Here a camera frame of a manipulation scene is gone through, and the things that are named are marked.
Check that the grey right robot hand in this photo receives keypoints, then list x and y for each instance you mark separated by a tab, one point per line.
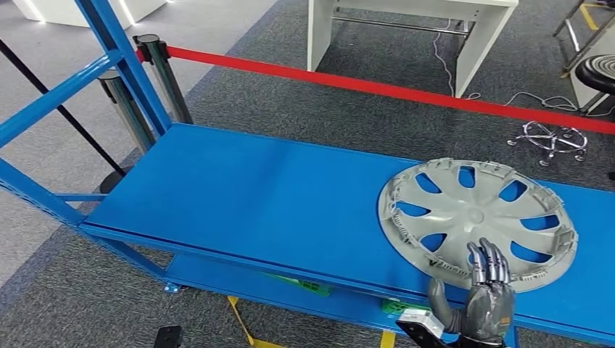
487	312

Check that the grey plastic wheel hubcap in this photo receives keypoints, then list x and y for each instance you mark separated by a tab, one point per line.
475	216

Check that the blue metal shelf rack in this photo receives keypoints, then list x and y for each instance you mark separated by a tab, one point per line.
264	192

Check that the green plastic crate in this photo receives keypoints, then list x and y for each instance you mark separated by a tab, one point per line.
396	306
312	288

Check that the black stool chrome base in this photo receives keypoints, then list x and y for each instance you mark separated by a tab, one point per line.
598	72

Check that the red barrier belt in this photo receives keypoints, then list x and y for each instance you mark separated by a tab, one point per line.
336	81

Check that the white desk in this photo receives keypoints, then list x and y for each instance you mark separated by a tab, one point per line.
319	43

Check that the black curved floor stand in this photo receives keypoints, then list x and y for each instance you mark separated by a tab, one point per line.
113	182

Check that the white lit podium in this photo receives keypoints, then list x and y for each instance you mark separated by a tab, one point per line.
72	12

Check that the grey metal frame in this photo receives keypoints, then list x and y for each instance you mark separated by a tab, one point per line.
571	36

